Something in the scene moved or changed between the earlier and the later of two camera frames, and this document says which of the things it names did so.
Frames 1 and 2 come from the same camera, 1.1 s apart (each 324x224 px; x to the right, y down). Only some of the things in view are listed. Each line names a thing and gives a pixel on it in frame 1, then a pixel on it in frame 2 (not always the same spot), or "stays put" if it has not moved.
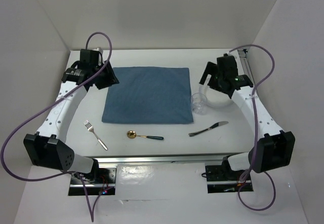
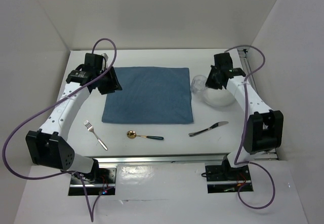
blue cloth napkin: x=149 y=95 stays put
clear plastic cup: x=199 y=103 to x=198 y=84
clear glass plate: x=216 y=98 stays put
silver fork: x=89 y=127 stays put
